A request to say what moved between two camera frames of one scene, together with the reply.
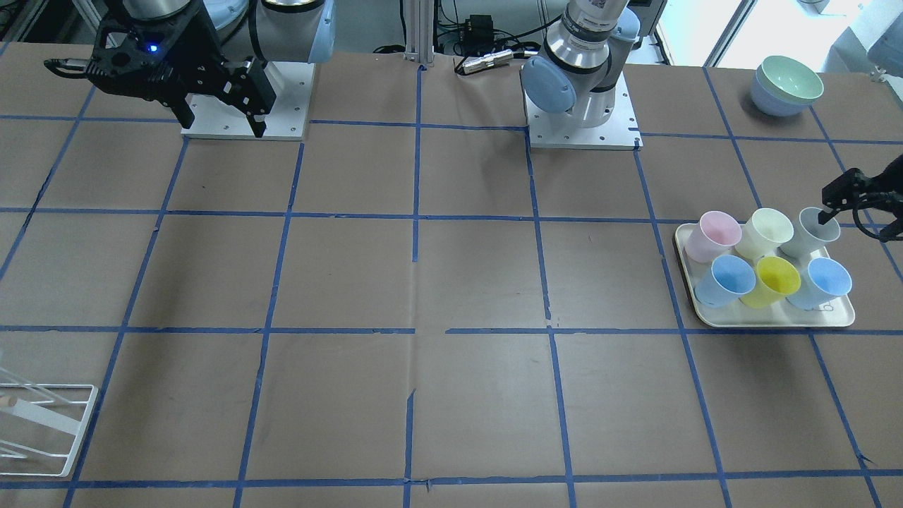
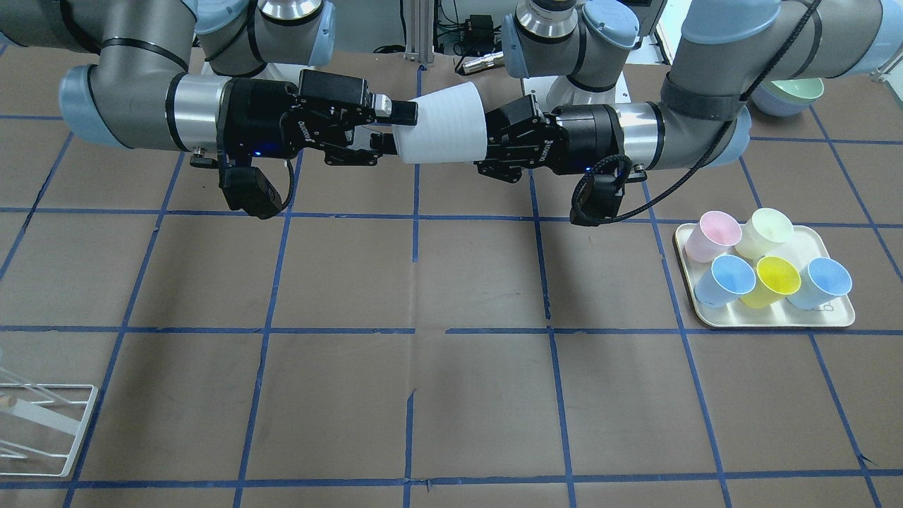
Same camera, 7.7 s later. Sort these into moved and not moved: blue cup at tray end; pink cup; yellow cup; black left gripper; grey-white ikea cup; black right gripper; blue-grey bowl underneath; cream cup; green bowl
Moved: black right gripper; black left gripper; grey-white ikea cup
Not moved: yellow cup; blue cup at tray end; green bowl; cream cup; pink cup; blue-grey bowl underneath
